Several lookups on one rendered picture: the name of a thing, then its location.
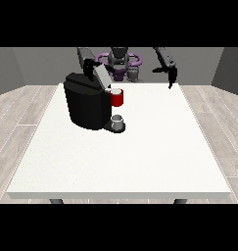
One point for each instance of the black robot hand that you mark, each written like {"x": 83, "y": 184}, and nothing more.
{"x": 88, "y": 69}
{"x": 172, "y": 73}

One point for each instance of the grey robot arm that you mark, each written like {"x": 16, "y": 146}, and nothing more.
{"x": 165, "y": 57}
{"x": 84, "y": 55}

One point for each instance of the pale grey machine lid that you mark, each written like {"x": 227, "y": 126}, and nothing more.
{"x": 103, "y": 75}

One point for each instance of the black coffee machine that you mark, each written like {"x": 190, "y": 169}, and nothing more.
{"x": 86, "y": 104}

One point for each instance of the red pod holder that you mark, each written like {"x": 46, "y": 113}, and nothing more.
{"x": 117, "y": 99}

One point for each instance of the grey robot trunk purple rings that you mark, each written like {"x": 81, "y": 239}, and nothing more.
{"x": 118, "y": 59}

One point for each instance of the small grey cup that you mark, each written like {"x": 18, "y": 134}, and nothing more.
{"x": 117, "y": 122}

